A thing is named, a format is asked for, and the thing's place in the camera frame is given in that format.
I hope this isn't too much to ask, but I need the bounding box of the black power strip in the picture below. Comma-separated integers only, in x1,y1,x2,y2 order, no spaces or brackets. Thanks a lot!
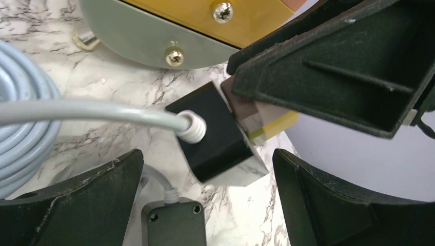
141,197,207,246
165,82,269,187

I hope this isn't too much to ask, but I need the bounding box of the round cream drawer cabinet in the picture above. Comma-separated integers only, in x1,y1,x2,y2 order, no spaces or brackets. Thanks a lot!
72,1,311,70

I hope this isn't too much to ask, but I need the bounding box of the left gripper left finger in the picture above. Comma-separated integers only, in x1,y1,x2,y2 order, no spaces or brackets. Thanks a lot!
1,149,144,245

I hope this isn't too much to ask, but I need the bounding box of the coiled light blue cable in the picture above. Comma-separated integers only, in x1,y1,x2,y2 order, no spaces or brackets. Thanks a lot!
0,40,207,199

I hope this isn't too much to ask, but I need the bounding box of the yellow plug adapter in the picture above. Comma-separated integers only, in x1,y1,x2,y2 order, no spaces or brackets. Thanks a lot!
247,109,299,146

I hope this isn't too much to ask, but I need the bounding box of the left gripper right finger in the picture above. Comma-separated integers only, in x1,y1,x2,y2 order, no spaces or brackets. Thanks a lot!
272,149,434,245

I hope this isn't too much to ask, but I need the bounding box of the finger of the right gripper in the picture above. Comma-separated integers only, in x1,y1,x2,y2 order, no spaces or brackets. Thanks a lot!
227,1,434,139

